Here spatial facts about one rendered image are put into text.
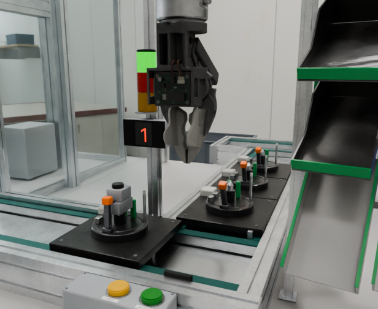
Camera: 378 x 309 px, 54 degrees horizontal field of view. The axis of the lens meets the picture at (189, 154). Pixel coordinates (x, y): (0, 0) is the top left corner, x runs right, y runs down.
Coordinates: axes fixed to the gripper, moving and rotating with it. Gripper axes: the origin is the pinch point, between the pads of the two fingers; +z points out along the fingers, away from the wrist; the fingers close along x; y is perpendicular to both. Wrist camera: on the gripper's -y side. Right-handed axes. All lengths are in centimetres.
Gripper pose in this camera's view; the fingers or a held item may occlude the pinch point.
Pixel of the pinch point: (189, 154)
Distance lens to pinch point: 60.4
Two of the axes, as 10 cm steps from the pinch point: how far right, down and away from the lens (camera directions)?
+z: 0.1, 9.7, 2.3
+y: -3.7, 2.1, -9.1
